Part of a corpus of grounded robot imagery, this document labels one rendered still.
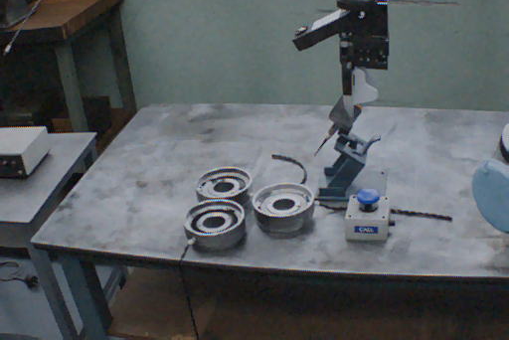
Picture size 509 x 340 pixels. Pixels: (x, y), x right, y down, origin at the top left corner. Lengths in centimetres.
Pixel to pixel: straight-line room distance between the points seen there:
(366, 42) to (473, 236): 37
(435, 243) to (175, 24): 200
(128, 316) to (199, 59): 170
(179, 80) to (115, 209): 175
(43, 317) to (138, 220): 86
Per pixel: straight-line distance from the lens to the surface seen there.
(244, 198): 117
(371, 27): 107
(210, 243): 107
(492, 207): 90
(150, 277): 147
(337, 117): 114
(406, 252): 105
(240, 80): 285
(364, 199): 105
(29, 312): 203
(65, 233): 122
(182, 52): 289
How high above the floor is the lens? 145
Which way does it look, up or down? 29 degrees down
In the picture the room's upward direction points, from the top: 6 degrees counter-clockwise
